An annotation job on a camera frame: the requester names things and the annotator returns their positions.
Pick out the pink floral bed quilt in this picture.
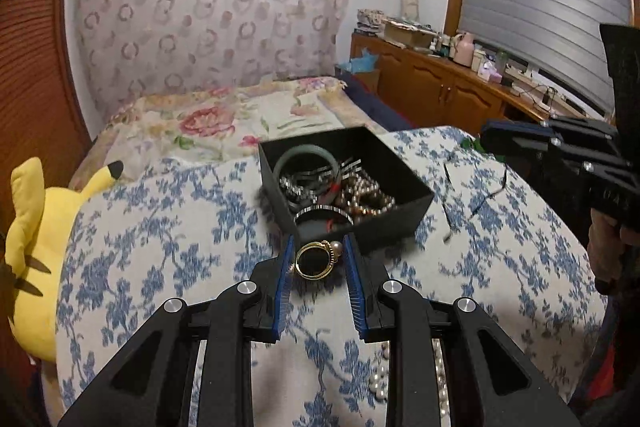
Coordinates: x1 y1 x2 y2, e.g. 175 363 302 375
70 76 386 191

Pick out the thin black cord necklace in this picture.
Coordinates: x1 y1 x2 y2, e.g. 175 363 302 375
441 158 510 244

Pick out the wooden slatted wardrobe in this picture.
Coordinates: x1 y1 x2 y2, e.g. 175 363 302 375
0 0 94 228

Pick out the pink bottle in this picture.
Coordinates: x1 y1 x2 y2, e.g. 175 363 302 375
452 31 475 67

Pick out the person's right hand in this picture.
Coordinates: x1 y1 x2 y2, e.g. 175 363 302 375
587 209 639 299

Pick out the blue floral white cloth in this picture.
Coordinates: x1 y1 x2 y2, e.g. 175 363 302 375
55 127 605 426

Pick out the cardboard box on cabinet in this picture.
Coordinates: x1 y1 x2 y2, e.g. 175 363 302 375
383 20 437 49

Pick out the silver metal bangle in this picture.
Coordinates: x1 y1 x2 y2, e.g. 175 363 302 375
294 204 354 225

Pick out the blue tissue bag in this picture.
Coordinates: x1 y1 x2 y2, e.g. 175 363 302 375
336 48 378 75

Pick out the yellow Pikachu plush toy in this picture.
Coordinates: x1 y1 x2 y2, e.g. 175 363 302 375
4 157 124 363

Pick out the circle patterned curtain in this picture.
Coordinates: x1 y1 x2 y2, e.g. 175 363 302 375
74 0 349 117

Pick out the red twisted cord bracelet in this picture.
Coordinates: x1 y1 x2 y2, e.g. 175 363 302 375
319 178 346 233

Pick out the brown wooden bead bracelet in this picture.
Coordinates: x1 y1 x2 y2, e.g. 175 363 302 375
334 171 397 225

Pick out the black square jewelry box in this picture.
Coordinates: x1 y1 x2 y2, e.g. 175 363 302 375
258 127 434 251

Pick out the wooden side cabinet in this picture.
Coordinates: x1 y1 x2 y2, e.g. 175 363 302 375
350 34 549 134

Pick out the white pearl necklace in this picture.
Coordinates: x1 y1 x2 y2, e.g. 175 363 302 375
368 338 452 419

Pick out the gold pearl ring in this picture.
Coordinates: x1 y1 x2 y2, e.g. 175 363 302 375
292 238 344 281

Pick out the green jade bangle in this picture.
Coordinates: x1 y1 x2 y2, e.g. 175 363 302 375
273 144 342 200

